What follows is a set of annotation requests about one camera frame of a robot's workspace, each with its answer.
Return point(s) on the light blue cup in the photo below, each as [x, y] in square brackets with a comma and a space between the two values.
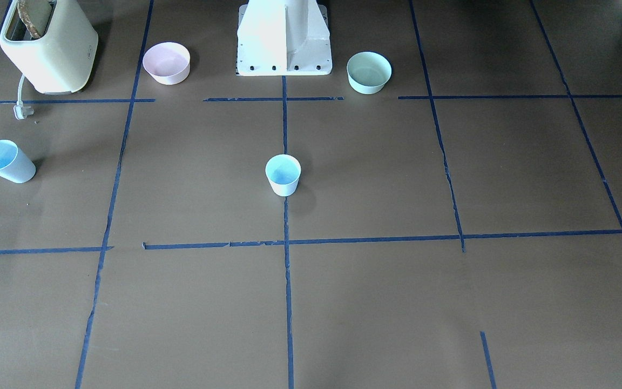
[15, 165]
[283, 173]

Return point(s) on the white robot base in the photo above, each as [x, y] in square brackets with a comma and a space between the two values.
[283, 38]

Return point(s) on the white power plug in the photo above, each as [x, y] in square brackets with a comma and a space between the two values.
[22, 110]

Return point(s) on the cream toaster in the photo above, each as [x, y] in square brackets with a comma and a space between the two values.
[60, 62]

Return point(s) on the bread slice in toaster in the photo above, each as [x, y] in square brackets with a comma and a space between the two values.
[36, 16]

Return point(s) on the pink bowl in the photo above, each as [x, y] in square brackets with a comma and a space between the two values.
[169, 63]

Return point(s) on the green bowl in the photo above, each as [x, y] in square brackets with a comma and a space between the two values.
[368, 72]

